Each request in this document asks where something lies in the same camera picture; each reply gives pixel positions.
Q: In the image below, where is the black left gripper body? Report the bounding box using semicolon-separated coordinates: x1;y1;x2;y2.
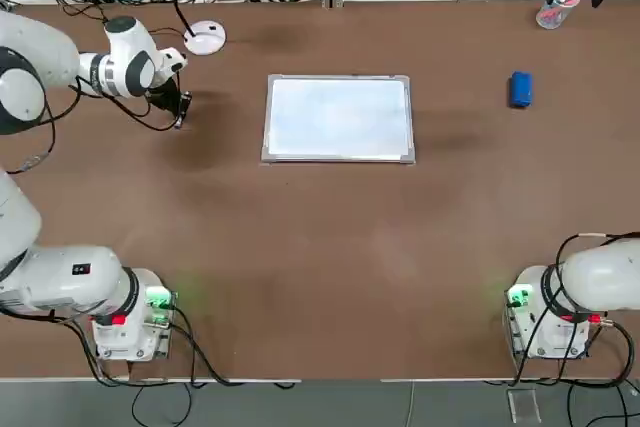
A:
147;75;177;109

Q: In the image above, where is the blue whiteboard eraser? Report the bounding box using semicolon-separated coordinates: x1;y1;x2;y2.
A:
508;70;534;109

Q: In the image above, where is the silver framed whiteboard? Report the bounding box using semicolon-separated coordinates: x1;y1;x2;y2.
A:
259;73;417;166

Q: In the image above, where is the clear plastic pen cup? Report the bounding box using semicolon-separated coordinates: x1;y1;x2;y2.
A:
535;0;584;31

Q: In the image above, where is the white desk lamp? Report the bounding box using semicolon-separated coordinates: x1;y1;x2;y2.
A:
177;0;237;57

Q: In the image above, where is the clear floor plate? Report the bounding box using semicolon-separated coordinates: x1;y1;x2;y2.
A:
507;388;542;425

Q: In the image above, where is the black lamp cable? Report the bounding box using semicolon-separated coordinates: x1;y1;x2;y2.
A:
144;26;187;41

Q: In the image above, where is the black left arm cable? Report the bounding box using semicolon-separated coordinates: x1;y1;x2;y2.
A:
0;71;184;174

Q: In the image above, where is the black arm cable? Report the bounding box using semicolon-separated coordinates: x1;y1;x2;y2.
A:
549;230;640;308
0;71;184;174

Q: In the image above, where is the black left base cable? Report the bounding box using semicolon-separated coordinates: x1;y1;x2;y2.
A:
167;304;301;391

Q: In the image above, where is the black base cable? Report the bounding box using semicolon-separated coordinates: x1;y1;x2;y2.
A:
167;304;301;391
564;321;636;391

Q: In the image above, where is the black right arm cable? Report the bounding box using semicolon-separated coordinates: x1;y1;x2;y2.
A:
549;230;640;308

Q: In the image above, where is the black right base cable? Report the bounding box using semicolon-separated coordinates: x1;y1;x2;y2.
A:
564;321;636;391

